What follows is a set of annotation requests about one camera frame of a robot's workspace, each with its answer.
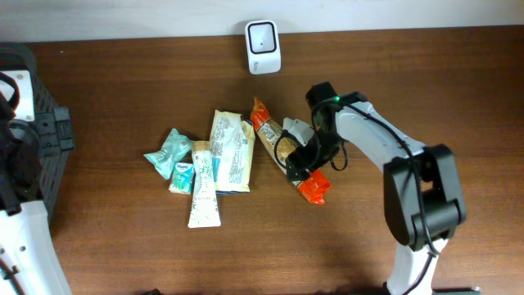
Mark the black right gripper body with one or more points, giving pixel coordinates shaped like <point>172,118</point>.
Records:
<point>321,147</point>

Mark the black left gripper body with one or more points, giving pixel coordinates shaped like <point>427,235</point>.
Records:
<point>52,135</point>

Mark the orange spaghetti package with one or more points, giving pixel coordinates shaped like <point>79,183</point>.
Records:
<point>269,131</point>

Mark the cream yellow snack bag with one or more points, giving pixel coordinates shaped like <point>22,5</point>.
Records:
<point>232,141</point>

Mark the white bamboo print tube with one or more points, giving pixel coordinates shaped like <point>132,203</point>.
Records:
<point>204,210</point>

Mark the teal tissue packet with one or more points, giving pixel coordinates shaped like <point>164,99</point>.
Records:
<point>182,178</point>

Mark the mint green wipes pack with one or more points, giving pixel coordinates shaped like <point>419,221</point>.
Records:
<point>174,149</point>

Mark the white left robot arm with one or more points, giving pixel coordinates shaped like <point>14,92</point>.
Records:
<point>29,264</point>

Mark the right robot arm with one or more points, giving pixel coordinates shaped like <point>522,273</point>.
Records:
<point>422,193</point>

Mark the white barcode scanner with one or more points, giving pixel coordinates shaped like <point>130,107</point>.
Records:
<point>263,47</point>

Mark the dark grey plastic basket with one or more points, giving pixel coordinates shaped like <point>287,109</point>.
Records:
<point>16,56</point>

